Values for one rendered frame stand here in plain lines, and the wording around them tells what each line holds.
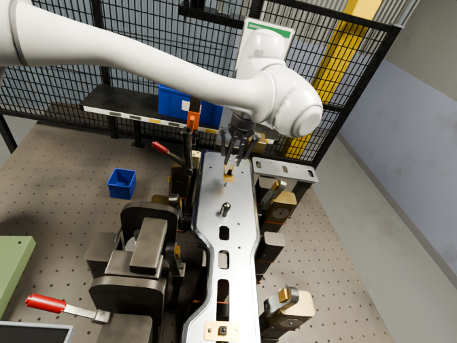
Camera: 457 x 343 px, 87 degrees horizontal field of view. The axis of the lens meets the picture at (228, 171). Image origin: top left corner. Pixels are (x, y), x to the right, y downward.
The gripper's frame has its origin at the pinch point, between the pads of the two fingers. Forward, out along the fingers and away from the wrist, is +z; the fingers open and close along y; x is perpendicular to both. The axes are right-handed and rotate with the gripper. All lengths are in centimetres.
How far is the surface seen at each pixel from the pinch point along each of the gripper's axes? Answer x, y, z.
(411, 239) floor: 64, 201, 111
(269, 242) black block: -21.4, 14.9, 11.5
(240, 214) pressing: -12.6, 5.4, 10.5
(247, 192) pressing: -2.1, 8.6, 10.6
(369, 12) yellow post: 58, 50, -46
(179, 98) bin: 35.9, -23.4, -2.1
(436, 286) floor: 19, 197, 111
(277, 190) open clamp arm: -7.5, 16.4, 1.8
